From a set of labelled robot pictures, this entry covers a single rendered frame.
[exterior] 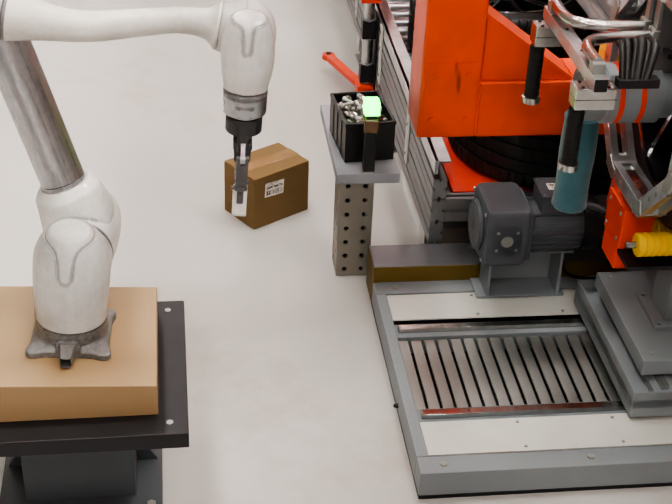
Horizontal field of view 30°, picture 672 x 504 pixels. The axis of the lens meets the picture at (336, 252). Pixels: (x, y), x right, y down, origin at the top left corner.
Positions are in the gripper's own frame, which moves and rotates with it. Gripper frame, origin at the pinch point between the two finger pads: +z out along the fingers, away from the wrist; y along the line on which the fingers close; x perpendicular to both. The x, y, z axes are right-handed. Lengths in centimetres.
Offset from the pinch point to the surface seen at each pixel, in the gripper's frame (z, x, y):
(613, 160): 5, 92, -36
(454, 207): 44, 64, -79
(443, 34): -13, 52, -68
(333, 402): 70, 28, -21
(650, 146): 2, 102, -39
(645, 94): -20, 90, -20
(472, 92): 3, 62, -68
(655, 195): -1, 93, -8
